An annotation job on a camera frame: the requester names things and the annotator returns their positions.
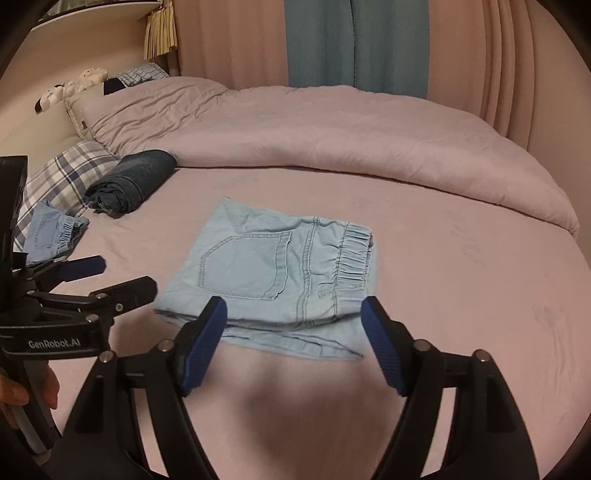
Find light blue strawberry pants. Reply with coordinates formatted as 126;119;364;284
154;198;377;361

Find person's left hand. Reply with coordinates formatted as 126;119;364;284
0;365;60;430

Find small light blue shorts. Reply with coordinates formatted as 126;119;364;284
24;201;90;266

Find plaid pillow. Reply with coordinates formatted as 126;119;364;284
103;62;169;95
14;140;120;251

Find folded dark blue jeans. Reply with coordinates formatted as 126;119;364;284
83;150;177;219

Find pink bed sheet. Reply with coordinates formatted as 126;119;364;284
45;165;591;480

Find white plush toy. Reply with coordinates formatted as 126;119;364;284
34;68;108;114

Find cream headboard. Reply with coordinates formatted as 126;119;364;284
0;4;177;160

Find pink duvet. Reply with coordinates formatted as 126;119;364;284
84;77;580;235

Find teal curtain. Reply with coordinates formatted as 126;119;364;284
283;0;430;98

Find pink curtain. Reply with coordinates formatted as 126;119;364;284
172;1;535;146

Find white wall shelf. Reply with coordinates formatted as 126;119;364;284
31;1;161;34

